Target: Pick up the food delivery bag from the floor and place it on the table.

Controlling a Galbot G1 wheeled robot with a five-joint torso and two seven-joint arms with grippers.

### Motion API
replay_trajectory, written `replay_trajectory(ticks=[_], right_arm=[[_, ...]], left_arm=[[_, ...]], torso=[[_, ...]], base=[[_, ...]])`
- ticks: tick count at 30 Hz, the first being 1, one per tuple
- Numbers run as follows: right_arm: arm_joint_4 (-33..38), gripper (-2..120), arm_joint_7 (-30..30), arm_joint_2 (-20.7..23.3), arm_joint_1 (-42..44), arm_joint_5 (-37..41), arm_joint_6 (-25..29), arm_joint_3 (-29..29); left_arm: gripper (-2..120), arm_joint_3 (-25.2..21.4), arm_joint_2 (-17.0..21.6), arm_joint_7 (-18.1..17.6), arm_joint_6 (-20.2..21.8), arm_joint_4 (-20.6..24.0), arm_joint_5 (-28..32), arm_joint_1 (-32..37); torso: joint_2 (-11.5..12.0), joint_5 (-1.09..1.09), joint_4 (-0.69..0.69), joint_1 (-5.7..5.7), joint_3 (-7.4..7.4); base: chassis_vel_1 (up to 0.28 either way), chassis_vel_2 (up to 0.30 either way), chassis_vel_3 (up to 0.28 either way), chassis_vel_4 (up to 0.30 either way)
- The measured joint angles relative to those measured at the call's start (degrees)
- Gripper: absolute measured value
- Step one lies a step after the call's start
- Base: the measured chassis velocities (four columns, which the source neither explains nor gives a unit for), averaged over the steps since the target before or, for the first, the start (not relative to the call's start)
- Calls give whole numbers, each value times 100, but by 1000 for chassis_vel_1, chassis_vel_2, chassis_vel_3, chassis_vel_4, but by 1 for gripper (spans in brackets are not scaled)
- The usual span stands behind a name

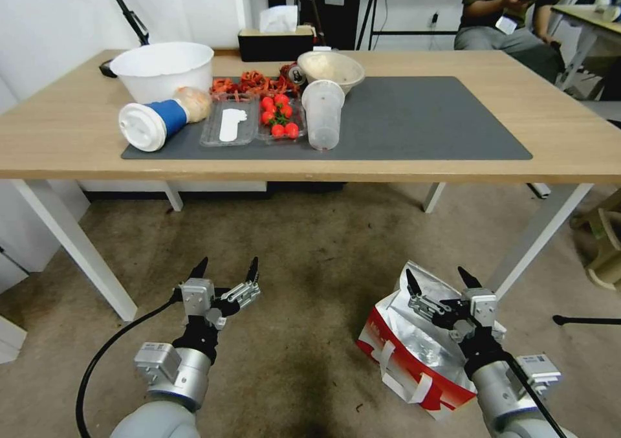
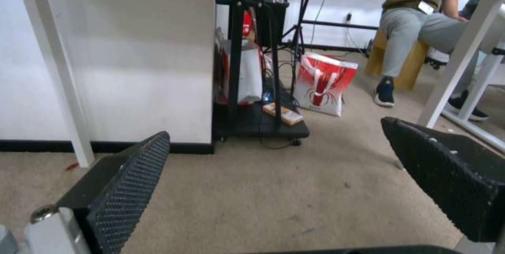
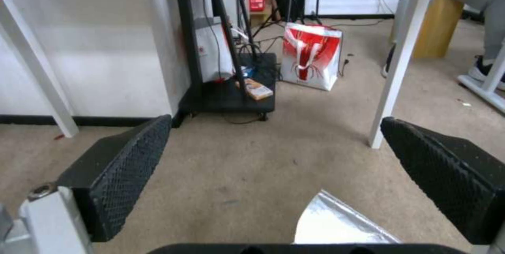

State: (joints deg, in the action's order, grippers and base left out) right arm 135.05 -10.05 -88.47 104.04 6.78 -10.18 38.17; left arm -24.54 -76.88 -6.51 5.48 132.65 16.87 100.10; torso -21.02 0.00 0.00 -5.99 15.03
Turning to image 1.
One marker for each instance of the white name badge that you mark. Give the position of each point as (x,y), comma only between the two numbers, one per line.
(505,24)

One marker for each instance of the wall plug adapter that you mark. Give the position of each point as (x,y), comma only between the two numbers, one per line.
(434,18)

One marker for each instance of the red crayfish shell pile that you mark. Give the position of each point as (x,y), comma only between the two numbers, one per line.
(252,81)

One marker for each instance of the red silver food delivery bag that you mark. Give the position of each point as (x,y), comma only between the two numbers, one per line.
(412,343)

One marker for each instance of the wooden stool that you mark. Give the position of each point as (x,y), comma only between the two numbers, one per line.
(604,244)

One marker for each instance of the white tissue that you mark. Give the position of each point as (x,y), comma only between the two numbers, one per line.
(279,19)

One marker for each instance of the white box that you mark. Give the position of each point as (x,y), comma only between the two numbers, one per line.
(9,338)

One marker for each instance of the white cup with blue sleeve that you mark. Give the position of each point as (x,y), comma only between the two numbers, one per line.
(145,127)

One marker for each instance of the large white bowl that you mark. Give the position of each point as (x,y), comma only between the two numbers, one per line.
(160,79)

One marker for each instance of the bread in clear bag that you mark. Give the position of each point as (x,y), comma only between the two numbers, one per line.
(196,103)

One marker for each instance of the grey table mat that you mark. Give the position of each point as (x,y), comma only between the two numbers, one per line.
(412,118)

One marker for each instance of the person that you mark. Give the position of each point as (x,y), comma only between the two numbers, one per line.
(490,1)

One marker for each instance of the white cabinet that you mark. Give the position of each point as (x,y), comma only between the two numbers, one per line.
(29,234)

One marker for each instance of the black stand frame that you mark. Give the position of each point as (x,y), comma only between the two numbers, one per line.
(373,1)

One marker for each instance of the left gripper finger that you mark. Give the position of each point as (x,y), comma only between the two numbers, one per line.
(200,269)
(242,292)

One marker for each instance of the black tripod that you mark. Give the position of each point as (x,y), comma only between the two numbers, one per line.
(128,11)

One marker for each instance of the black tripod leg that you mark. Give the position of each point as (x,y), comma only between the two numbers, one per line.
(587,319)

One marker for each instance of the red drink can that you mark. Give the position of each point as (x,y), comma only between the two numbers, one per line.
(295,73)

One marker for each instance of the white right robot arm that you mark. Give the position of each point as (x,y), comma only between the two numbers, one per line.
(504,399)

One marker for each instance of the clear plastic clamshell box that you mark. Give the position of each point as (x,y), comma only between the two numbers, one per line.
(301,118)

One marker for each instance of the small white flat object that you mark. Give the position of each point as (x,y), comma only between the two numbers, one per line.
(321,48)

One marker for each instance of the light wooden side table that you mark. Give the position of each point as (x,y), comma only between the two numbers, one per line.
(589,20)

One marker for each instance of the wooden table with white legs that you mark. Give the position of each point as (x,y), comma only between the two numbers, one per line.
(485,69)

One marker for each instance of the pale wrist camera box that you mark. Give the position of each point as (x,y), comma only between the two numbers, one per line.
(480,309)
(198,299)

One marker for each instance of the pale cup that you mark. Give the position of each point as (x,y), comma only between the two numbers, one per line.
(603,3)

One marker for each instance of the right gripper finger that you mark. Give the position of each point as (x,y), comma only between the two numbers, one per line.
(424,306)
(468,281)

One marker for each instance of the clear plastic food tray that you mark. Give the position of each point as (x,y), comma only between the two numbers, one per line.
(211,132)

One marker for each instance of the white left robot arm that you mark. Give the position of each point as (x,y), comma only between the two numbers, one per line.
(160,409)

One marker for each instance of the beige plastic bowl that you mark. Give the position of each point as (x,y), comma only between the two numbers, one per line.
(335,69)

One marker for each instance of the black tissue box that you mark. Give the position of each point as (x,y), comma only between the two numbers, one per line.
(271,47)

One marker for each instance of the black cabinet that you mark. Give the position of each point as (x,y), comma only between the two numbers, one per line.
(339,20)

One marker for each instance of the clear plastic drink cup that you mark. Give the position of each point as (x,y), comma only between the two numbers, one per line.
(322,118)

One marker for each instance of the red cherry tomato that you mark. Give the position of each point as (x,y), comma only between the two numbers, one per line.
(291,130)
(278,131)
(287,112)
(268,103)
(268,118)
(282,100)

